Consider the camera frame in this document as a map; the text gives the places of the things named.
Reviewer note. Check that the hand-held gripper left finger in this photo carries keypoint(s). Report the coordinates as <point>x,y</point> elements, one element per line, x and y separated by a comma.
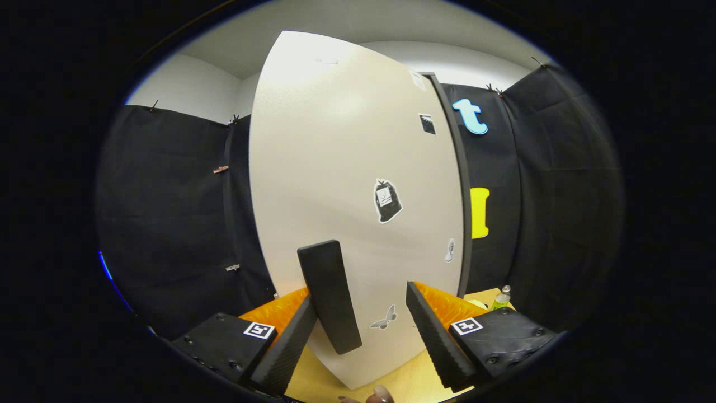
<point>288,352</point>

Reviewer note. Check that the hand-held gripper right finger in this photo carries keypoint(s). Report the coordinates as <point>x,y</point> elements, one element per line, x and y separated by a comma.
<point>436,341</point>

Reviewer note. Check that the grey shoe cabinet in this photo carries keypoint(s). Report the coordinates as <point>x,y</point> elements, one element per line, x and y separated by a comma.
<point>461,184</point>

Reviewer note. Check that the yellow plush toy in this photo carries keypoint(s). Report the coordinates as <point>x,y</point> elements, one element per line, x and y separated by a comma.
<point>477,304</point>

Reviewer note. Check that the green plastic bottle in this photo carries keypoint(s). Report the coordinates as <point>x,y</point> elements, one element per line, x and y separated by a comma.
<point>502,299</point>

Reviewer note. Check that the black backdrop cloth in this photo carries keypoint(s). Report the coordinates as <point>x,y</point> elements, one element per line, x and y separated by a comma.
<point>168,224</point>

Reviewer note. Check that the red cloth clip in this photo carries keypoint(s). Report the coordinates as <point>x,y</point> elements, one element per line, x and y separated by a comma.
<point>221,169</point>

